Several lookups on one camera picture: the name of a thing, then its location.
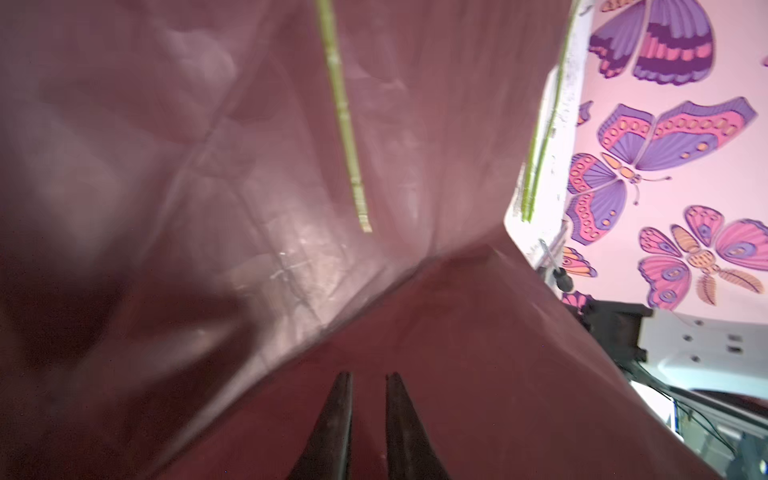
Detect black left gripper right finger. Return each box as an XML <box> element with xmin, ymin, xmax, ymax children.
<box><xmin>386</xmin><ymin>373</ymin><xmax>450</xmax><ymax>480</ymax></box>

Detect dark red wrapping paper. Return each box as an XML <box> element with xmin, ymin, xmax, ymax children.
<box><xmin>1</xmin><ymin>1</ymin><xmax>715</xmax><ymax>479</ymax></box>

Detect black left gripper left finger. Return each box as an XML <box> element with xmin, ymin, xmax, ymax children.
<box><xmin>287</xmin><ymin>372</ymin><xmax>353</xmax><ymax>480</ymax></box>

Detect white fake rose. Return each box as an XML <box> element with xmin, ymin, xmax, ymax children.
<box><xmin>520</xmin><ymin>1</ymin><xmax>580</xmax><ymax>223</ymax></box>

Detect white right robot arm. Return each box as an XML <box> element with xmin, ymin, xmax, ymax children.
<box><xmin>580</xmin><ymin>300</ymin><xmax>767</xmax><ymax>400</ymax></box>

